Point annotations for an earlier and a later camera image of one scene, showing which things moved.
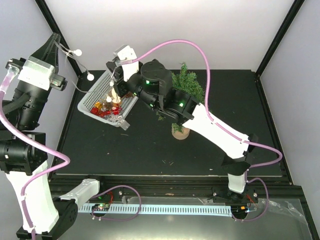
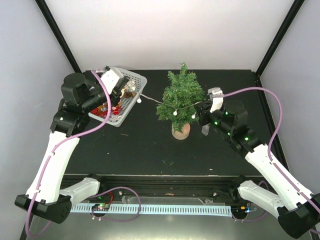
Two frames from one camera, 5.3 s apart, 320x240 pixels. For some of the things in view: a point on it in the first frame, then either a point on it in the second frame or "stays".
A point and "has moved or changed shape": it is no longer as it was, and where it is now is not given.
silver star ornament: (114, 119) stays
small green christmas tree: (186, 80) stays
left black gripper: (48, 53) → (116, 91)
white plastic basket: (102, 103) stays
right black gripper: (118, 74) → (203, 108)
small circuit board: (102, 207) stays
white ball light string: (78, 52) has moved or changed shape
